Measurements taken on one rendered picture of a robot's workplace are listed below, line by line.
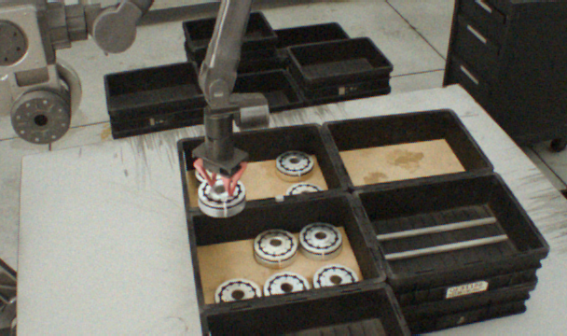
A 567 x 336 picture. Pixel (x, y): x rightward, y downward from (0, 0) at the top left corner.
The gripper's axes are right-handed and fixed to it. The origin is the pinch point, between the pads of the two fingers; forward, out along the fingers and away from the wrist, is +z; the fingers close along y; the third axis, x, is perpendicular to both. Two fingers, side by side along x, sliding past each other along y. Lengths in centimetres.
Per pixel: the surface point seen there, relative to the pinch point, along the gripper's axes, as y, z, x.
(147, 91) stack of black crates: 110, 57, -85
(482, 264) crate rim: -54, 12, -23
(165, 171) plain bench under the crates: 47, 36, -29
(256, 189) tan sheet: 9.0, 22.4, -25.2
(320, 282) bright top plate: -23.3, 19.4, -4.5
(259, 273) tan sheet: -9.1, 22.4, -1.1
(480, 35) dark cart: 0, 37, -184
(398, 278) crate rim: -39.7, 11.9, -8.7
